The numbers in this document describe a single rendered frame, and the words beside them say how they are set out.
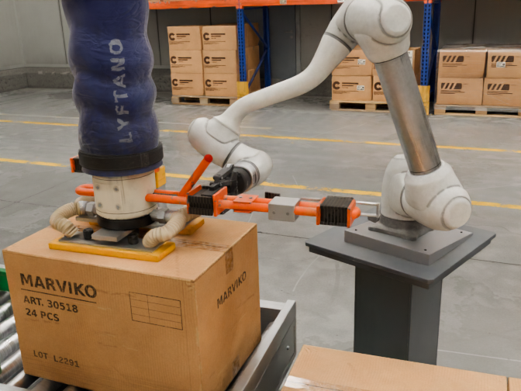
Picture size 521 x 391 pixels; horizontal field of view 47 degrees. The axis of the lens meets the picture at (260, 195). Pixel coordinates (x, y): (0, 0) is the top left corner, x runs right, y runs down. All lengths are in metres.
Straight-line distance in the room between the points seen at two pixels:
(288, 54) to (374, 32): 8.65
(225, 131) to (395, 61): 0.54
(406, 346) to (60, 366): 1.16
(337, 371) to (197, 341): 0.48
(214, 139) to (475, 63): 6.79
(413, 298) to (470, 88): 6.48
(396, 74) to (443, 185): 0.37
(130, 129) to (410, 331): 1.21
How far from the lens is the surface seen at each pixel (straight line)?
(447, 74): 8.46
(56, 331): 1.79
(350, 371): 1.82
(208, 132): 1.85
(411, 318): 2.18
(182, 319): 1.51
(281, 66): 10.40
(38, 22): 13.18
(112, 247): 1.63
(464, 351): 3.00
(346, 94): 8.82
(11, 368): 2.04
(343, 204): 1.46
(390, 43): 1.71
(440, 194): 1.88
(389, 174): 2.09
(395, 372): 1.83
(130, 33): 1.55
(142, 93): 1.56
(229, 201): 1.54
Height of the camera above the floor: 1.58
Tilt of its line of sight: 18 degrees down
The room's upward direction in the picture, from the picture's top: 2 degrees counter-clockwise
